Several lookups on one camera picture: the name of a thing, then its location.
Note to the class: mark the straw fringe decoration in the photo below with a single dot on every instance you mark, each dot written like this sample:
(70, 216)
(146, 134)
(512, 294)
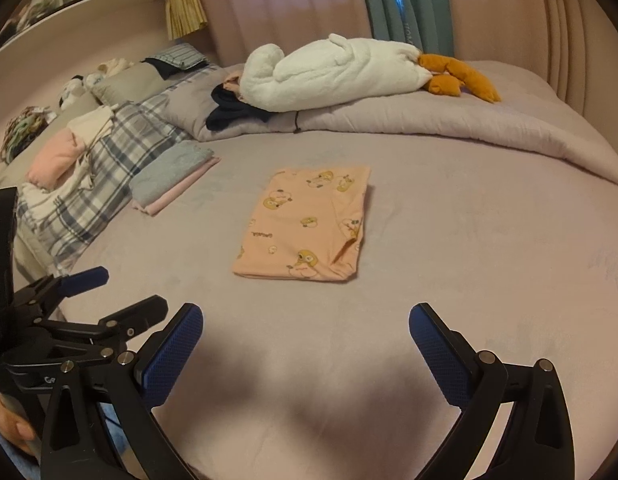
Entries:
(186, 10)

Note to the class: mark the grey pink quilt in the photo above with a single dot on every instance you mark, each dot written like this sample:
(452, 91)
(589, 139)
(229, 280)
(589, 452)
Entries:
(439, 120)

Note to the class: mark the dark navy cloth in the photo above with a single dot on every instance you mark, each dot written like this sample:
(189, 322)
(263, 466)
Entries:
(229, 110)

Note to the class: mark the folded pink cloth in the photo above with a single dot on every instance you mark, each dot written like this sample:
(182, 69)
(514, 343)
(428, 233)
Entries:
(189, 182)

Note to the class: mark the person's left hand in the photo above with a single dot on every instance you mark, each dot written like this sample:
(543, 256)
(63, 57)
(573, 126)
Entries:
(11, 425)

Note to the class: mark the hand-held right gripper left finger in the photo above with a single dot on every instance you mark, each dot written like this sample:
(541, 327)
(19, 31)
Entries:
(171, 357)

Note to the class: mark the small plush toys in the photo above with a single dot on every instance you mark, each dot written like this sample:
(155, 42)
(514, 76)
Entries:
(86, 82)

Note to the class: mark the person's fuzzy blue clothing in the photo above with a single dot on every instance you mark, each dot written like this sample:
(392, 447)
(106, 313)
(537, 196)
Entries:
(116, 427)

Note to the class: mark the white goose plush toy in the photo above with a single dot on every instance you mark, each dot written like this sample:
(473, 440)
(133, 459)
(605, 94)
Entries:
(329, 72)

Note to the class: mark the plaid pillow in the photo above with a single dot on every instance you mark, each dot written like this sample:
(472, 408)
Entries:
(119, 160)

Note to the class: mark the pink curtain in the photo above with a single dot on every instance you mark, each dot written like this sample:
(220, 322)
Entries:
(284, 10)

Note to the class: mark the floral patterned cloth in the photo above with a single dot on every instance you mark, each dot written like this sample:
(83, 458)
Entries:
(24, 127)

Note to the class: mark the white crumpled garment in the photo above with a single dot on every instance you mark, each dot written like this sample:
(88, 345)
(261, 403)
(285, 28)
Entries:
(96, 130)

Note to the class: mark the peach printed small garment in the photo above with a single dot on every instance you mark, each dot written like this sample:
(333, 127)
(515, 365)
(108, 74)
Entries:
(304, 225)

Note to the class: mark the teal curtain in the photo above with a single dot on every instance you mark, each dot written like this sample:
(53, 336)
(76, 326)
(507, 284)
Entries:
(404, 5)

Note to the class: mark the pink crumpled garment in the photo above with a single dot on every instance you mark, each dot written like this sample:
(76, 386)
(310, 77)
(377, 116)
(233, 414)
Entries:
(51, 160)

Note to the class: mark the curved wall shelf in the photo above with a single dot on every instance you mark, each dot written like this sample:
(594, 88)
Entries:
(64, 10)

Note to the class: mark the black folded cloth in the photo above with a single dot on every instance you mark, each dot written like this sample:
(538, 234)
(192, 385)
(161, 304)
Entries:
(159, 67)

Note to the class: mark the striped folded cloth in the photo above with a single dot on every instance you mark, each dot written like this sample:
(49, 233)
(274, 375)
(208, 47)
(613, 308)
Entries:
(181, 55)

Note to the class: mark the padded pink headboard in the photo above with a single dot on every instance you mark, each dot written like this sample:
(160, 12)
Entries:
(574, 35)

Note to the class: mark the grey pillow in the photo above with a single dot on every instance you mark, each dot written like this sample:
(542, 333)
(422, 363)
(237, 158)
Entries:
(129, 82)

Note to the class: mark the folded grey towel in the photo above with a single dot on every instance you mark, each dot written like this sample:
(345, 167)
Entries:
(169, 170)

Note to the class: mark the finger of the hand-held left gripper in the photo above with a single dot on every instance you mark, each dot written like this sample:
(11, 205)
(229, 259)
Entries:
(139, 312)
(84, 277)

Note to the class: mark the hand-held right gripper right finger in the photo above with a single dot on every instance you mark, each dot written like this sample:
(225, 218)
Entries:
(439, 355)

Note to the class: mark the pink bed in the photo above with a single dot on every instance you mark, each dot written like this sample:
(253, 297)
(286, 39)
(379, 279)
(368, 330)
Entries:
(439, 270)

